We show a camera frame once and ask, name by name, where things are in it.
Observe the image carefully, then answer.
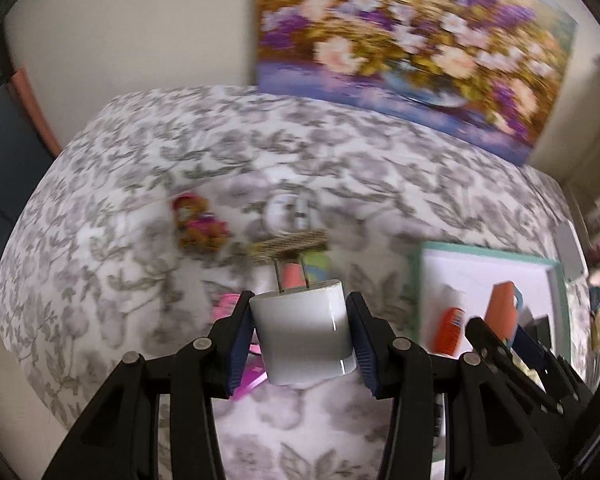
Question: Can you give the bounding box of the blue and orange toy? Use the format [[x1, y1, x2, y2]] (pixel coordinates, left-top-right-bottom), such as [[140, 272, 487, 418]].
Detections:
[[484, 281, 526, 342]]

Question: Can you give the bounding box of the glue bottle with orange label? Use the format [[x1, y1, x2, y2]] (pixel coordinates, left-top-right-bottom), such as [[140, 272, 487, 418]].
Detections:
[[430, 285, 469, 357]]

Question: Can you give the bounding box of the teal cardboard tray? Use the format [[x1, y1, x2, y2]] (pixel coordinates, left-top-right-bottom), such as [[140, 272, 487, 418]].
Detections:
[[411, 241, 567, 363]]

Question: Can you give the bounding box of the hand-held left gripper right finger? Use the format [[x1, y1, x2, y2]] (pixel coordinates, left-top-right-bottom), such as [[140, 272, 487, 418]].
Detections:
[[346, 291, 561, 480]]

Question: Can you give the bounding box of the white charger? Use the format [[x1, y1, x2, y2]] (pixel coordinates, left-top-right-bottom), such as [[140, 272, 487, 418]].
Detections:
[[249, 255, 358, 387]]

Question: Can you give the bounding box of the brown patterned bar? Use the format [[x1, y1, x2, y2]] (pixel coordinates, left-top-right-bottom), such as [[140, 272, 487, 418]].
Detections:
[[247, 229, 329, 264]]

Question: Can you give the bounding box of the white rectangular device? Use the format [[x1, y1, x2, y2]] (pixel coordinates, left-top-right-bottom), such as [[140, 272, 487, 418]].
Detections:
[[554, 222, 587, 282]]

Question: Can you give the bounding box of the pink toy dog figure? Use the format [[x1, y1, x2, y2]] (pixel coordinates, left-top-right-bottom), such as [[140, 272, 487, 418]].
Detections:
[[172, 194, 231, 253]]

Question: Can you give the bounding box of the pink ring toy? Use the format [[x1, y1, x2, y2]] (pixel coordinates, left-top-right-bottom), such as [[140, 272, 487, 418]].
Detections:
[[212, 292, 242, 322]]

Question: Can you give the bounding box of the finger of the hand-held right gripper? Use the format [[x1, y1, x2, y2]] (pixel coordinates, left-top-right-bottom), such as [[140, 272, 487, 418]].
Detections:
[[510, 326, 589, 394], [465, 316, 592, 413]]

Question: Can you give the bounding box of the dark cabinet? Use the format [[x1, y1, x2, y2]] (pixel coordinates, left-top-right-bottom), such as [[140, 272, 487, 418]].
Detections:
[[0, 42, 63, 231]]

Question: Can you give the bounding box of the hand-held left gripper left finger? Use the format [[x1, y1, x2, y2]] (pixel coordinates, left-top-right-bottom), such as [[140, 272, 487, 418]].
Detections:
[[40, 290, 255, 480]]

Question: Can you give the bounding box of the floral painting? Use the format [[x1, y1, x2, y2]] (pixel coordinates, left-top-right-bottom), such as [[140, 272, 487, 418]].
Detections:
[[252, 0, 580, 167]]

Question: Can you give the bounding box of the grey floral blanket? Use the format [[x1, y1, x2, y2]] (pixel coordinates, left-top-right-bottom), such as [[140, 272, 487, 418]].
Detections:
[[0, 85, 596, 480]]

